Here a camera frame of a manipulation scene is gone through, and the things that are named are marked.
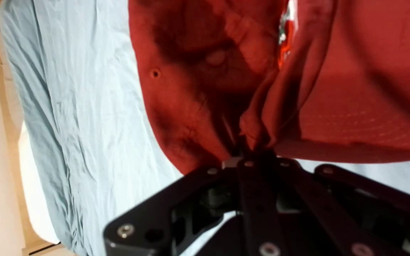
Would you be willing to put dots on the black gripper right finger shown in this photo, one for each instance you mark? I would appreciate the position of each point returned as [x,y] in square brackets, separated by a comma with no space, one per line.
[356,222]

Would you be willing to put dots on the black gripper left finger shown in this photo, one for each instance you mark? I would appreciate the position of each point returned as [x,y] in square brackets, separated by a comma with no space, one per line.
[167,213]

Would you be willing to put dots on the red and black cap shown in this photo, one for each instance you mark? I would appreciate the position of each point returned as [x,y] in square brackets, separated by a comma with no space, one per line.
[356,94]

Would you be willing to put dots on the light blue bed sheet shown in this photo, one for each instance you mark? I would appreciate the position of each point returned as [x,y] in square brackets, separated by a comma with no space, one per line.
[81,94]

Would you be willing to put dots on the light wooden bed frame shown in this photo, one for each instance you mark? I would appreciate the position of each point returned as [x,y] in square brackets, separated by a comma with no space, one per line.
[10,128]

